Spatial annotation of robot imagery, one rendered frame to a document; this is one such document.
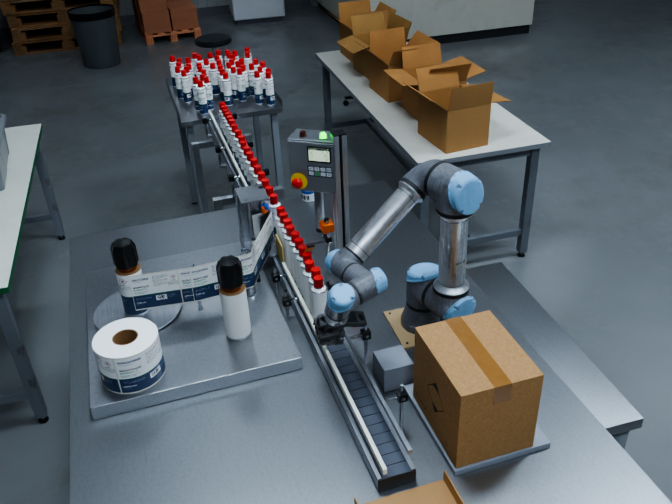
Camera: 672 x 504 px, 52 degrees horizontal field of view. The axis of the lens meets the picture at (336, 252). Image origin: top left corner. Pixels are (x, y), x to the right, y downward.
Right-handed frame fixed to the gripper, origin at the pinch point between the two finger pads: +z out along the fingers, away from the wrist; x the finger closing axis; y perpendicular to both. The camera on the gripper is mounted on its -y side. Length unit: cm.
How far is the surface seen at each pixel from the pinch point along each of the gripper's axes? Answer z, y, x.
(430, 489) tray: -20, -8, 55
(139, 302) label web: 19, 59, -38
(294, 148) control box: -25, -1, -60
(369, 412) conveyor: -9.7, -1.1, 28.0
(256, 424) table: 0.4, 30.9, 20.2
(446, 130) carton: 75, -111, -128
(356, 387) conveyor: -4.2, -1.1, 18.2
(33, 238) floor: 223, 128, -203
